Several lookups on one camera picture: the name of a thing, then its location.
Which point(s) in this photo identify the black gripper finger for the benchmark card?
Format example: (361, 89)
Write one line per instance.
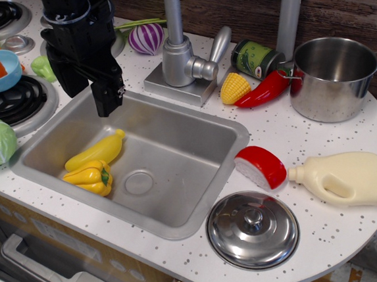
(108, 95)
(72, 82)

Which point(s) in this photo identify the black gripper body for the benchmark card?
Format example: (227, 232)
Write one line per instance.
(93, 68)

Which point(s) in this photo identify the stainless steel pot lid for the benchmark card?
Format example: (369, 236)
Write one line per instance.
(252, 230)

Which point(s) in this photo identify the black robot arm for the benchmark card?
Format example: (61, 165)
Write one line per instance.
(75, 9)

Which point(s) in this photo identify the light green broccoli toy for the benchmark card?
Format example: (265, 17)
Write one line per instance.
(43, 69)

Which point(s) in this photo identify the front left stove burner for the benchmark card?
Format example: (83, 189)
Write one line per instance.
(28, 105)

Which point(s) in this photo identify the purple white onion toy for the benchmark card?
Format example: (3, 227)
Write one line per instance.
(145, 36)

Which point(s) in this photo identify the yellow squash toy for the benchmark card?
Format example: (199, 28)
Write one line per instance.
(106, 149)

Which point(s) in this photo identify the silver stove knob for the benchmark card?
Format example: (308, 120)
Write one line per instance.
(18, 44)

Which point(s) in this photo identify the silver toy faucet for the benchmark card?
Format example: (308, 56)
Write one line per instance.
(182, 75)

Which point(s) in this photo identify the yellow bell pepper toy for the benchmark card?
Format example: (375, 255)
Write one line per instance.
(94, 176)

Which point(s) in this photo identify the silver sink basin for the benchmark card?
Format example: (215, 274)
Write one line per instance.
(173, 164)

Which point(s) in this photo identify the yellow corn cob toy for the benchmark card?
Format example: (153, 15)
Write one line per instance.
(233, 88)

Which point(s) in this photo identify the green label food can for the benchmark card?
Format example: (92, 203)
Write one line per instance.
(255, 59)

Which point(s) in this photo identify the red chili pepper toy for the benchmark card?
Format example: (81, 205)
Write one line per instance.
(269, 89)

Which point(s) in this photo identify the red white cheese wedge toy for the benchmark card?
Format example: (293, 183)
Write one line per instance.
(261, 166)

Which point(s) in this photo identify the cream plastic jug bottle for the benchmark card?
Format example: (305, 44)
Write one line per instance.
(345, 179)

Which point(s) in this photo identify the silver oven door handle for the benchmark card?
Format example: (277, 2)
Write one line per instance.
(37, 261)

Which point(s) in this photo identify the grey vertical post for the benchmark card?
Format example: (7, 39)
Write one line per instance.
(287, 28)

